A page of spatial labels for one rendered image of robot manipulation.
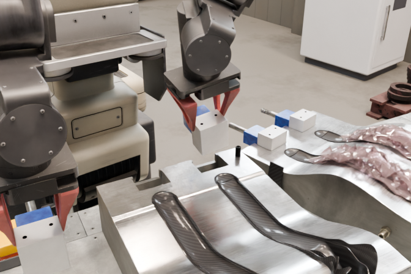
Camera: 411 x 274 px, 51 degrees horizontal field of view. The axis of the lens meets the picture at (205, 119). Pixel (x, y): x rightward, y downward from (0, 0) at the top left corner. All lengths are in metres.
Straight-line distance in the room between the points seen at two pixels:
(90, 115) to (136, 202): 0.37
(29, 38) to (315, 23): 3.50
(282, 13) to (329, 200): 4.49
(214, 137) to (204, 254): 0.20
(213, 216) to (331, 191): 0.22
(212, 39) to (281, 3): 4.66
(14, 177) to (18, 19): 0.16
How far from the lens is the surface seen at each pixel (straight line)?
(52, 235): 0.53
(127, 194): 0.69
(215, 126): 0.69
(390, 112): 3.07
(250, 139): 0.89
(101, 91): 1.02
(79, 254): 0.74
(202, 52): 0.53
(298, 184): 0.79
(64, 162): 0.49
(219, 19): 0.54
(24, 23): 0.42
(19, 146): 0.38
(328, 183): 0.76
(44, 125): 0.38
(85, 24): 0.91
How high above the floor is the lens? 1.29
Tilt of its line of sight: 27 degrees down
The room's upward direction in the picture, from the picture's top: straight up
